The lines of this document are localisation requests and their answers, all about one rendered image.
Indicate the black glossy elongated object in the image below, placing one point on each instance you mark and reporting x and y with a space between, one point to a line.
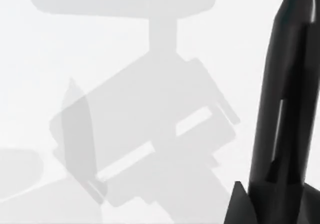
287 96

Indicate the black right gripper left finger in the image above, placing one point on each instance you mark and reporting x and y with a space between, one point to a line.
237 206

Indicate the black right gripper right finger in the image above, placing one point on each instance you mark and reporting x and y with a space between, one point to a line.
312 206

